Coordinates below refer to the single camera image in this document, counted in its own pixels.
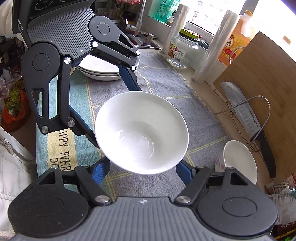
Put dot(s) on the white plate with fruit print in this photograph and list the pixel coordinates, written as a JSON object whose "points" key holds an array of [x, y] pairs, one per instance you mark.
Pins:
{"points": [[94, 65]]}

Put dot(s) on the plastic wrap roll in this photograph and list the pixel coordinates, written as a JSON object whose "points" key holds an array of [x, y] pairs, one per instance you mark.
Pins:
{"points": [[179, 22], [218, 42]]}

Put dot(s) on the white bowl floral print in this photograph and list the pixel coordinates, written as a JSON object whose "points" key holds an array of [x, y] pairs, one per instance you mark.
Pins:
{"points": [[238, 156]]}

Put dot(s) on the green detergent bottle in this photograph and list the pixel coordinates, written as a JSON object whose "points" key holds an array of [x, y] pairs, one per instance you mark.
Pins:
{"points": [[162, 10]]}

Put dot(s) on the plastic wrap roll left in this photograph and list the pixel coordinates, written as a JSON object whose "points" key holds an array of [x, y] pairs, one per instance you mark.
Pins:
{"points": [[179, 22]]}

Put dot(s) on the glass jar yellow lid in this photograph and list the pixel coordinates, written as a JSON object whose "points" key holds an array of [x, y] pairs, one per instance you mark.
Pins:
{"points": [[183, 49]]}

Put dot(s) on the steel faucet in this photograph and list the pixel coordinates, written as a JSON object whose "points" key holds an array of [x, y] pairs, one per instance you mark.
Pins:
{"points": [[135, 29]]}

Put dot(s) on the plastic wrap roll right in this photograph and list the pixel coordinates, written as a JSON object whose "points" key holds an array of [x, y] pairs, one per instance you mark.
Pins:
{"points": [[218, 42]]}

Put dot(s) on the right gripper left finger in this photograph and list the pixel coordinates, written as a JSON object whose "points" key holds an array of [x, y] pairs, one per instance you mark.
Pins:
{"points": [[88, 181]]}

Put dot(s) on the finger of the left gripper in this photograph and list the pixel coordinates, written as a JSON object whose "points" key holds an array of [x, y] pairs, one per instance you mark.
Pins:
{"points": [[129, 78], [80, 128]]}

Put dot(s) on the bamboo cutting board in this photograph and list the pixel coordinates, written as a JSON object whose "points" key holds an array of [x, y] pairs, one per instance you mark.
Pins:
{"points": [[266, 74]]}

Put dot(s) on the white plastic food bag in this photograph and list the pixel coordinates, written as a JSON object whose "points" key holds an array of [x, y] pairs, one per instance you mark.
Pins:
{"points": [[283, 195]]}

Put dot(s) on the sink soap dispenser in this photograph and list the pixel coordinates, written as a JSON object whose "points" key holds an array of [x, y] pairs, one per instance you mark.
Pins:
{"points": [[149, 39]]}

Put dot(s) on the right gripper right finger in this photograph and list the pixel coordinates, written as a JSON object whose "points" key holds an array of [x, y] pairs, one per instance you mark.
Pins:
{"points": [[194, 178]]}

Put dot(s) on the orange oil jug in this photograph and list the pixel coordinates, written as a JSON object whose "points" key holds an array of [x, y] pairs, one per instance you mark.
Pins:
{"points": [[240, 37]]}

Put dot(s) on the white bowl plain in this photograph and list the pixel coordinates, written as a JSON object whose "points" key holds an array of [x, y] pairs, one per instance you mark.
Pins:
{"points": [[141, 133]]}

